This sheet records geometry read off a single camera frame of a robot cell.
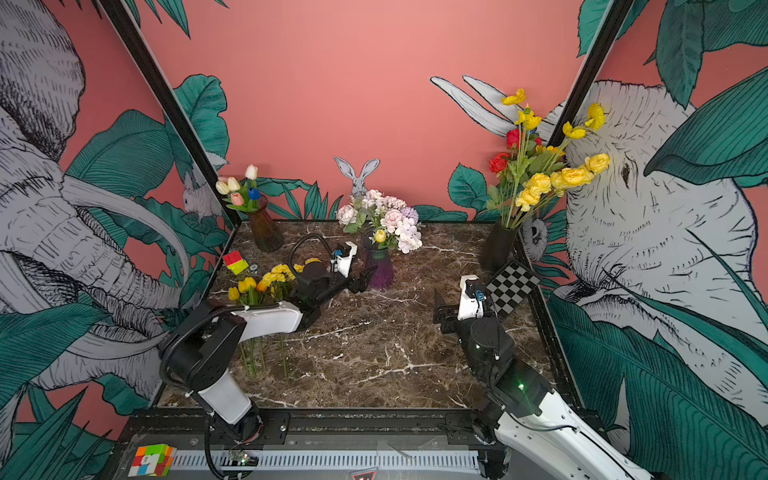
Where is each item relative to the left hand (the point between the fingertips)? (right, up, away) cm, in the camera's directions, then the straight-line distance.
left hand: (371, 257), depth 85 cm
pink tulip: (-39, +17, +1) cm, 43 cm away
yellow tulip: (-46, -12, +10) cm, 49 cm away
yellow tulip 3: (-42, -9, +12) cm, 45 cm away
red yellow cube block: (-49, -2, +16) cm, 52 cm away
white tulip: (-39, +27, +7) cm, 47 cm away
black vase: (+41, +3, +11) cm, 42 cm away
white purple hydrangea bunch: (+1, +13, -1) cm, 13 cm away
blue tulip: (-35, +19, +3) cm, 40 cm away
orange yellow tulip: (-38, -10, +13) cm, 41 cm away
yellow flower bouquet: (+47, +26, +1) cm, 54 cm away
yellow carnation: (-32, -6, +15) cm, 36 cm away
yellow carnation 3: (-25, -4, +13) cm, 28 cm away
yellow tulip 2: (-45, -10, +13) cm, 48 cm away
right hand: (+20, -6, -17) cm, 27 cm away
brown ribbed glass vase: (-43, +8, +28) cm, 52 cm away
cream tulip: (-43, +22, +5) cm, 49 cm away
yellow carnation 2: (-34, -7, +10) cm, 36 cm away
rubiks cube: (-47, -45, -20) cm, 68 cm away
